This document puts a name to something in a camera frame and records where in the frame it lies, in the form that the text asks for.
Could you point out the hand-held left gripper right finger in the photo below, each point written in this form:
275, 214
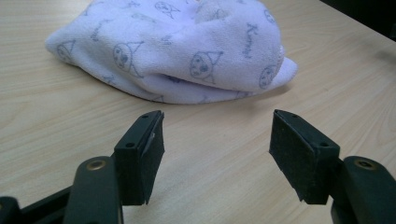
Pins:
306, 161

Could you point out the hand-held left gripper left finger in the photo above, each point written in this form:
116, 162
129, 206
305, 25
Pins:
138, 161

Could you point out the lavender printed towel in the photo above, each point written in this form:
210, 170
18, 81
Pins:
174, 53

